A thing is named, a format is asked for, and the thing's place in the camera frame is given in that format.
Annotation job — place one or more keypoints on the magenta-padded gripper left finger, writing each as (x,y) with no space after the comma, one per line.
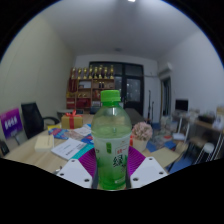
(75,173)

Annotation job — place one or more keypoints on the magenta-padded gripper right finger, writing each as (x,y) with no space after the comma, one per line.
(150,171)

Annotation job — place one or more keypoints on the green drink bottle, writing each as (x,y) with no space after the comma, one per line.
(111,146)

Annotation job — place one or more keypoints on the small light wooden table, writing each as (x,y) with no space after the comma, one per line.
(165,156)

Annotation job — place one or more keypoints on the white printed booklet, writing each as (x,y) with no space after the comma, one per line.
(68,149)

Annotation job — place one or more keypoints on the pink flowers in white pot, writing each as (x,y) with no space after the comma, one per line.
(142,131)

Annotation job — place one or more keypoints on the cream yellow book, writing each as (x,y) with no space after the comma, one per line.
(44,143)

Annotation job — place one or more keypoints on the stack of books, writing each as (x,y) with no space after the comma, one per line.
(166,125)

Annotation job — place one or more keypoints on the yellow gift box red ribbon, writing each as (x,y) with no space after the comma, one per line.
(71,121)

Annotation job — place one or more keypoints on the white round stool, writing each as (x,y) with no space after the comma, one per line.
(208,148)

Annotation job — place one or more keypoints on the black office chair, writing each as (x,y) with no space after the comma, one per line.
(31,118)

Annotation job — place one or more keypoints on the cluttered wooden side desk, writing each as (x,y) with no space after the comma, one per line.
(203,125)

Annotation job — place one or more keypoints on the black computer monitor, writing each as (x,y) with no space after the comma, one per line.
(181,105)

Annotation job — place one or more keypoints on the black trolley bag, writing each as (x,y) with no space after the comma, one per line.
(4,148)

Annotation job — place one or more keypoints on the purple sign board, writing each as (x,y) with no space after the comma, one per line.
(11,122)

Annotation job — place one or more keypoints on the wooden shelf unit with trophies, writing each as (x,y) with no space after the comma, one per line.
(83,91)

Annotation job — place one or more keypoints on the ceiling strip light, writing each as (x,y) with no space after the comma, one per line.
(131,0)

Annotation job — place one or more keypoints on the white wall air conditioner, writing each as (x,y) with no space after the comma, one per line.
(165,69)

